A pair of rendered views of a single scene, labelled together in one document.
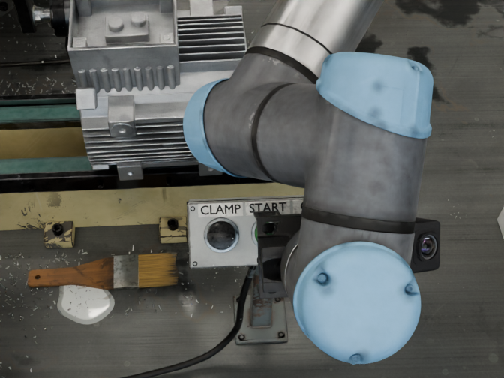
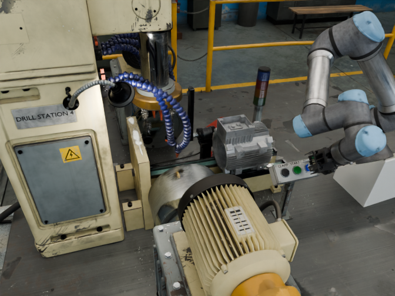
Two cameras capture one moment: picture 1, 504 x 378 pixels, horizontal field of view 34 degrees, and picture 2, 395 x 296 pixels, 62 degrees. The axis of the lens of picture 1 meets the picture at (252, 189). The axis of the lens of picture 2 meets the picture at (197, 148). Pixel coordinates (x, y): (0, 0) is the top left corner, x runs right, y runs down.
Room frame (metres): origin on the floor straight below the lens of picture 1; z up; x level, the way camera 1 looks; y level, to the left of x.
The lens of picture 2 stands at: (-0.39, 0.56, 1.86)
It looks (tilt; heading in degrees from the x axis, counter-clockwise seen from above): 37 degrees down; 347
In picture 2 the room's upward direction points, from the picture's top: 2 degrees clockwise
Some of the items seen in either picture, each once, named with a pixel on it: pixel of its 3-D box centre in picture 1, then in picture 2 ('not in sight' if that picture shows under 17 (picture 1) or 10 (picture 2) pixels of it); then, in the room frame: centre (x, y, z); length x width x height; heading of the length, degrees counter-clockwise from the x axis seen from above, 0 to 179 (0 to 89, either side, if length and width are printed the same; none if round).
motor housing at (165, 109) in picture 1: (166, 88); (241, 147); (0.67, 0.11, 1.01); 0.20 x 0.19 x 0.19; 96
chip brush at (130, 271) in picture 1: (103, 273); not in sight; (0.51, 0.20, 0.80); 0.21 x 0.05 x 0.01; 97
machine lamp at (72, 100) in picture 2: not in sight; (97, 94); (0.38, 0.63, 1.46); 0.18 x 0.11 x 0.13; 95
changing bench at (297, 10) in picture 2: not in sight; (327, 21); (4.83, -2.89, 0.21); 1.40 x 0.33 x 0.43; 92
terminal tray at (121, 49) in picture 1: (126, 37); (234, 130); (0.66, 0.15, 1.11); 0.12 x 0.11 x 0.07; 96
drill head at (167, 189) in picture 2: not in sight; (195, 221); (0.29, 0.39, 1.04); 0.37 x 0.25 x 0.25; 5
